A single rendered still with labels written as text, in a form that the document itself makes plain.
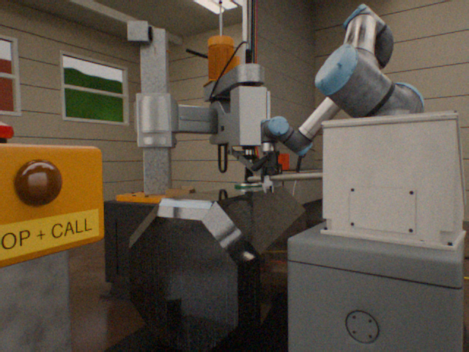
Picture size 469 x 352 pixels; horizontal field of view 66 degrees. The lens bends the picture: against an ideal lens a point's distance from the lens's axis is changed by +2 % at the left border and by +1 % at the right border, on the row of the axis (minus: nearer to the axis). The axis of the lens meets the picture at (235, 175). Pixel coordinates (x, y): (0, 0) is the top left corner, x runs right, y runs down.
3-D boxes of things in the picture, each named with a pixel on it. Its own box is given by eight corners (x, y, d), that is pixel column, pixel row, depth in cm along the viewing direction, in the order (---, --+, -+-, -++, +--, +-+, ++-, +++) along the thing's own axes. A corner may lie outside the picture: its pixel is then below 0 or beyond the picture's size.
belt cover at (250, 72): (204, 105, 336) (203, 87, 335) (229, 106, 344) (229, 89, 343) (238, 86, 245) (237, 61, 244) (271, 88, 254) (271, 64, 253)
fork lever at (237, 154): (226, 154, 284) (226, 147, 282) (248, 153, 290) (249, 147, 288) (259, 182, 222) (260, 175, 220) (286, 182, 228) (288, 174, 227)
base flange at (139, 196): (113, 200, 277) (113, 194, 276) (154, 194, 320) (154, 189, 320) (163, 204, 255) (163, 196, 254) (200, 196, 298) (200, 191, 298)
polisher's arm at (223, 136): (209, 155, 332) (208, 103, 330) (232, 155, 340) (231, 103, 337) (234, 155, 263) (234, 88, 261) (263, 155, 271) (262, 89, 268)
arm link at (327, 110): (402, 42, 159) (299, 154, 183) (382, 23, 157) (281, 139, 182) (411, 42, 148) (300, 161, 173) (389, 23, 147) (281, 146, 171)
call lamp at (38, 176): (9, 207, 24) (6, 158, 23) (53, 202, 26) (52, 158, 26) (26, 209, 23) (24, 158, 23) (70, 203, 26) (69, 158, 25)
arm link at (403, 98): (429, 140, 101) (438, 103, 110) (385, 102, 98) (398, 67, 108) (386, 162, 113) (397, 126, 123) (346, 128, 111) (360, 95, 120)
